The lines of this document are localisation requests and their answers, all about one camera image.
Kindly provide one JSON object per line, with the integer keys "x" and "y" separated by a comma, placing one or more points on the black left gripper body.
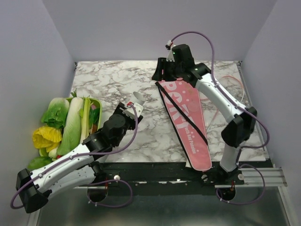
{"x": 130, "y": 124}

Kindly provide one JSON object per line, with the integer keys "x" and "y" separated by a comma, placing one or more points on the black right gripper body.
{"x": 173, "y": 71}

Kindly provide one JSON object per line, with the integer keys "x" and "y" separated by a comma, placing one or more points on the white shuttlecock tube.
{"x": 138, "y": 98}

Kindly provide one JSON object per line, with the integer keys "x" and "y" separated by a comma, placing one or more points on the pink racket bag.
{"x": 183, "y": 105}

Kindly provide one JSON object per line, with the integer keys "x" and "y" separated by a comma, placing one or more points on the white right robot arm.
{"x": 240, "y": 119}

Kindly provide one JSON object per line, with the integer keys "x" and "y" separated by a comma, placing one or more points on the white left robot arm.
{"x": 78, "y": 167}

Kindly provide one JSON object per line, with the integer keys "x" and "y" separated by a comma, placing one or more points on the pink badminton racket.
{"x": 235, "y": 87}

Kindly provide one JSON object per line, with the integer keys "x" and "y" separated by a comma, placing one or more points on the dark green leaf vegetable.
{"x": 94, "y": 116}

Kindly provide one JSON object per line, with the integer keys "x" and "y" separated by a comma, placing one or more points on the green vegetable basket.
{"x": 94, "y": 104}

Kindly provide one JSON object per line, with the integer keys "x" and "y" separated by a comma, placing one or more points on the celery stalk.
{"x": 84, "y": 113}

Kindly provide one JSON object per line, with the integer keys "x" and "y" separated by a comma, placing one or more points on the white napa cabbage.
{"x": 72, "y": 129}

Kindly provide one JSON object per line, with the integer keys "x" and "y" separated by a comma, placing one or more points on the green lettuce head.
{"x": 56, "y": 114}

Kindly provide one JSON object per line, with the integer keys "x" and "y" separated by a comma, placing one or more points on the yellow lettuce head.
{"x": 47, "y": 137}

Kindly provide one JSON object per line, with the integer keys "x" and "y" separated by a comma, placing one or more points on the green leaf at front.
{"x": 38, "y": 162}

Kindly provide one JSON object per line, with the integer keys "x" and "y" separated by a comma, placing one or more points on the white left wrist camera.
{"x": 133, "y": 109}

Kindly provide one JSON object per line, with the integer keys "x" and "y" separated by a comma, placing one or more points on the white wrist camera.
{"x": 133, "y": 109}
{"x": 170, "y": 56}

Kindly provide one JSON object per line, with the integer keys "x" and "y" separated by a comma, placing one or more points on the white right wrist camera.
{"x": 170, "y": 56}

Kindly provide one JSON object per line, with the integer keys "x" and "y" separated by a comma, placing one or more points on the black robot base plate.
{"x": 163, "y": 178}

